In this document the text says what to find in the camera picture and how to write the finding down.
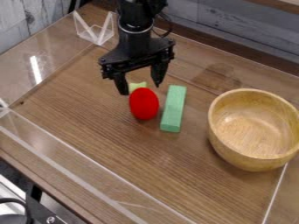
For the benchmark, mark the wooden bowl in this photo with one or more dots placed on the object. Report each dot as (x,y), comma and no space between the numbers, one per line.
(254,129)

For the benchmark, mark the black metal table frame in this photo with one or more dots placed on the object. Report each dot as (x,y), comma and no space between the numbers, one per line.
(46,209)

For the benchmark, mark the green foam block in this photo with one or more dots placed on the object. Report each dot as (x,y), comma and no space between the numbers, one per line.
(172,111)

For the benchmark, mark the clear acrylic front barrier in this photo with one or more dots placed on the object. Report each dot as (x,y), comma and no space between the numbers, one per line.
(87,187)

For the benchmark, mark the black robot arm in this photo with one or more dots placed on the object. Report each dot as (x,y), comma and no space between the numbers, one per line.
(140,17)

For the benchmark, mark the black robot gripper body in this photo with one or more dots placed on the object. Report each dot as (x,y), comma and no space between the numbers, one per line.
(134,53)

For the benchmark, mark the clear acrylic corner bracket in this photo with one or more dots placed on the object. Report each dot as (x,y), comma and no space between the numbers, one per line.
(95,34)

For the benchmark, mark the red plush strawberry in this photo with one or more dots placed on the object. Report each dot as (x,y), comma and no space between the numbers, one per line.
(143,101)

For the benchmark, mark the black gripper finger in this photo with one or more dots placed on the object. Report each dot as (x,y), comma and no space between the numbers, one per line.
(120,81)
(158,72)

